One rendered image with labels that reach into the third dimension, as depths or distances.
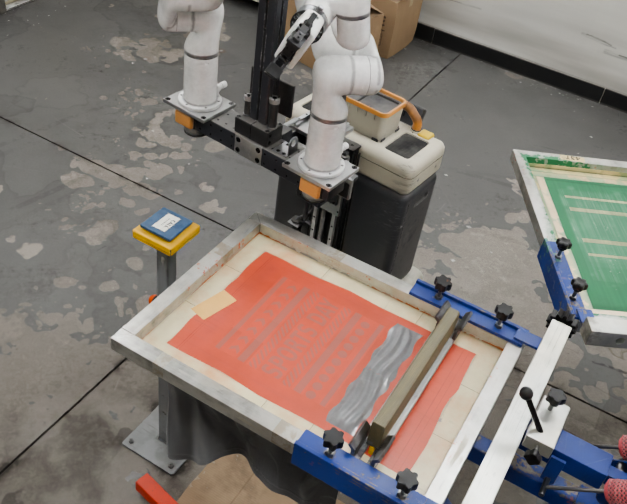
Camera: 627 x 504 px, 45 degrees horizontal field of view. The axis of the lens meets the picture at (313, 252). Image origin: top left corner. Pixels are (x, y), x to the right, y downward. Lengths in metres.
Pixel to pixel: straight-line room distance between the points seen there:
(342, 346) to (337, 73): 0.65
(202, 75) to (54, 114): 2.30
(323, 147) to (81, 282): 1.64
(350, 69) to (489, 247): 2.08
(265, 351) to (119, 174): 2.28
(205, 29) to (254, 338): 0.84
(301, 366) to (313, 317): 0.16
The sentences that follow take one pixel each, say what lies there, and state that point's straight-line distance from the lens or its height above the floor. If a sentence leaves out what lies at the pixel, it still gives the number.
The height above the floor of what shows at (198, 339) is 0.96.
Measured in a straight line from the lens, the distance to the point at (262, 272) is 1.96.
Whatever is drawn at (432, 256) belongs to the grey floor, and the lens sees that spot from 3.64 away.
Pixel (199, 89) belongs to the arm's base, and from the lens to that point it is 2.20.
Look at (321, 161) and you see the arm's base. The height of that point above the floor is 1.18.
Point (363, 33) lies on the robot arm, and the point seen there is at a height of 1.56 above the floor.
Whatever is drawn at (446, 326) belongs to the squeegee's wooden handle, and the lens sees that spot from 1.77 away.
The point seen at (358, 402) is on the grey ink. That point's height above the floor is 0.96.
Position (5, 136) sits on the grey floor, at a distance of 4.25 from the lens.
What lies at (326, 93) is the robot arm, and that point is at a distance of 1.88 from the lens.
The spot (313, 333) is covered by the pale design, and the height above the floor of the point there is 0.96.
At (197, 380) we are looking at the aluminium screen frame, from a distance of 1.66.
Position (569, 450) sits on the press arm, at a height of 1.04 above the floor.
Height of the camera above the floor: 2.28
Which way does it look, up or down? 40 degrees down
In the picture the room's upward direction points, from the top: 9 degrees clockwise
